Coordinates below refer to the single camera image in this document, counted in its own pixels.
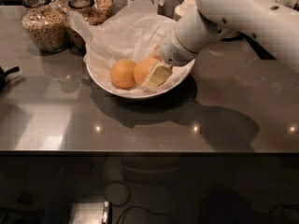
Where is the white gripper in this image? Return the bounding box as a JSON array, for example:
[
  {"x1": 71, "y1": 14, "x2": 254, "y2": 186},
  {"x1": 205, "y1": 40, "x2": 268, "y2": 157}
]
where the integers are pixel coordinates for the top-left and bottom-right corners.
[{"x1": 142, "y1": 31, "x2": 197, "y2": 90}]

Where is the orange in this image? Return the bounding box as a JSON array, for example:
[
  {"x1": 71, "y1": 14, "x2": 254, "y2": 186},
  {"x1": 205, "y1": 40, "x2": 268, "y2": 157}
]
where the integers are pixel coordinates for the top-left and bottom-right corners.
[
  {"x1": 134, "y1": 57, "x2": 158, "y2": 86},
  {"x1": 110, "y1": 59, "x2": 136, "y2": 89}
]

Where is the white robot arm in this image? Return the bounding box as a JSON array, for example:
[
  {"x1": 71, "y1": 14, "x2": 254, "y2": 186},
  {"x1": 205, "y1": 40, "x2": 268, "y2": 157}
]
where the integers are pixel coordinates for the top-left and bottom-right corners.
[{"x1": 142, "y1": 0, "x2": 299, "y2": 90}]

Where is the white ceramic bowl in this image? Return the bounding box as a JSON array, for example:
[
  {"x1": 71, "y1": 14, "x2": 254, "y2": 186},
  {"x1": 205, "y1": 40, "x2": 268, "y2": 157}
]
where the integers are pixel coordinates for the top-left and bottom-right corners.
[{"x1": 84, "y1": 15, "x2": 194, "y2": 99}]

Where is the white crumpled paper liner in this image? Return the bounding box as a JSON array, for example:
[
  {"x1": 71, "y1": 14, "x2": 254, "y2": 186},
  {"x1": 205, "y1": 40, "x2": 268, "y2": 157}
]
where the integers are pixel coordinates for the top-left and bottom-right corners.
[{"x1": 70, "y1": 0, "x2": 193, "y2": 99}]

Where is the tall stack of paper bowls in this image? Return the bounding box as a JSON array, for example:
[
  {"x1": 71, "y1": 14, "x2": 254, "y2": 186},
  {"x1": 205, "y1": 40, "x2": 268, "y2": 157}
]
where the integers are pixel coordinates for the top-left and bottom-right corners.
[{"x1": 174, "y1": 0, "x2": 195, "y2": 21}]

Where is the short stack of paper bowls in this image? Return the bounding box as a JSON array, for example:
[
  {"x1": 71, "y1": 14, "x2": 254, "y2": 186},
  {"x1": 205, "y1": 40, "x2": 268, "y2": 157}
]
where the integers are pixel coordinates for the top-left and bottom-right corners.
[{"x1": 223, "y1": 31, "x2": 241, "y2": 39}]

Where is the back glass cereal jar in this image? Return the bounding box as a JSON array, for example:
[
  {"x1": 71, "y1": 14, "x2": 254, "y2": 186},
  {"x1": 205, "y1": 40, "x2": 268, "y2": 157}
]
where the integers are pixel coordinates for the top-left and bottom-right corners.
[{"x1": 93, "y1": 0, "x2": 113, "y2": 23}]

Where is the middle glass cereal jar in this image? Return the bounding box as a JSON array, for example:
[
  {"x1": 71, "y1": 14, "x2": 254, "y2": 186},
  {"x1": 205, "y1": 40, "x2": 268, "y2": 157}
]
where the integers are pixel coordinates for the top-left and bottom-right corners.
[{"x1": 64, "y1": 0, "x2": 92, "y2": 51}]

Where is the black rubber mat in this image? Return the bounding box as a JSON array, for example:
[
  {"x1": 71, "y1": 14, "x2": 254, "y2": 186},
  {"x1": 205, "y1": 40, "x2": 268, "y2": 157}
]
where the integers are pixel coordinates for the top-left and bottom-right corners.
[{"x1": 245, "y1": 35, "x2": 275, "y2": 60}]

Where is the large glass cereal jar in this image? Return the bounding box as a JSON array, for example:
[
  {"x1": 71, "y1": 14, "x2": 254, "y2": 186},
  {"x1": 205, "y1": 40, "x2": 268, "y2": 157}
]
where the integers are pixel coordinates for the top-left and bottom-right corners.
[{"x1": 21, "y1": 0, "x2": 68, "y2": 53}]

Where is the metal box under table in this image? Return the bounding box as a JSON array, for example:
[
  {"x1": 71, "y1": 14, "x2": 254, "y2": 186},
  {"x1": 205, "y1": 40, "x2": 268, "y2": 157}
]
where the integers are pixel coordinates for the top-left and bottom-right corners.
[{"x1": 68, "y1": 202, "x2": 111, "y2": 224}]

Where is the black cable on floor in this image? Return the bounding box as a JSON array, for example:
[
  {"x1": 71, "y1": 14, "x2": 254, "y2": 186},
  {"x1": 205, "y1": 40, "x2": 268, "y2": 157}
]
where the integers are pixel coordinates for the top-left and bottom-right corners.
[{"x1": 101, "y1": 154, "x2": 180, "y2": 224}]

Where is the black handle at left edge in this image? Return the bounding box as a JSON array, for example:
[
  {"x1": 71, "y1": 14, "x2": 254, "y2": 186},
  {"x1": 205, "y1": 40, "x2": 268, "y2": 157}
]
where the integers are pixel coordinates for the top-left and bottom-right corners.
[{"x1": 0, "y1": 66, "x2": 20, "y2": 92}]

